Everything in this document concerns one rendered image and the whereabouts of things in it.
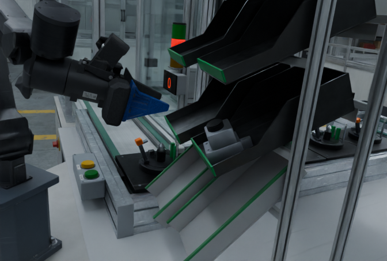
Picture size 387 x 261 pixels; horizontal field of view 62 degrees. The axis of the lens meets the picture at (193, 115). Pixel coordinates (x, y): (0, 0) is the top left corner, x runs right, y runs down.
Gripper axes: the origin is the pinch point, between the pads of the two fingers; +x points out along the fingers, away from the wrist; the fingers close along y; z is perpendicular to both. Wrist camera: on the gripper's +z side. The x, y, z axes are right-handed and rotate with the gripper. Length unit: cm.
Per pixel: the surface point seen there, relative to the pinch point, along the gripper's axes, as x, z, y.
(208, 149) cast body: 12.9, -5.8, -2.5
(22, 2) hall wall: -174, -37, 829
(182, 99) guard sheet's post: 26, -11, 62
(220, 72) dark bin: 8.8, 7.9, -6.2
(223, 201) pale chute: 23.0, -18.4, 3.2
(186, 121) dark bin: 14.6, -7.0, 17.3
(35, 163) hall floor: -31, -145, 253
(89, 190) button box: -1, -39, 36
